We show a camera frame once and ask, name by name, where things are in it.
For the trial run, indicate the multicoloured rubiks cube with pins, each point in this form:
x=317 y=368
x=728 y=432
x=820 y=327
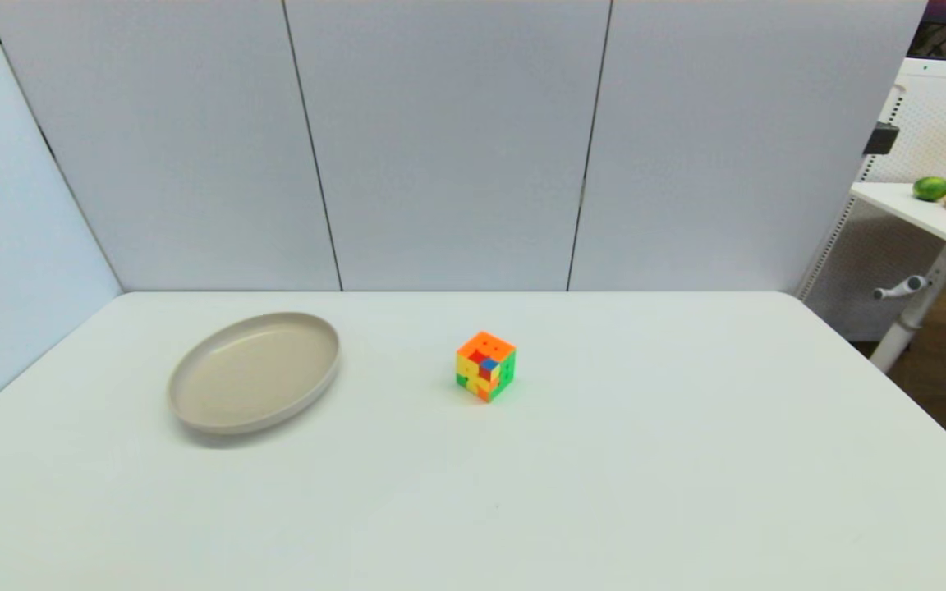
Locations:
x=485 y=365

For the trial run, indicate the beige shallow round plate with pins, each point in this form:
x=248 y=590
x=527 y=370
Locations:
x=255 y=373

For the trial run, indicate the white desk leg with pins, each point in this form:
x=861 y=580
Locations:
x=916 y=316

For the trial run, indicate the white side desk top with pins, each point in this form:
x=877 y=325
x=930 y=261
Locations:
x=925 y=215

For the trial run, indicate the green lime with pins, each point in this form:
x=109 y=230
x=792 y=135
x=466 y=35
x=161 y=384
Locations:
x=930 y=189

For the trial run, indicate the white perforated pegboard panel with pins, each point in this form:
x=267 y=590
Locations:
x=945 y=115

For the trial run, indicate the black clamp bracket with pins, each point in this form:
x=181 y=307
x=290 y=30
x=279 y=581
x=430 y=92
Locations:
x=881 y=139

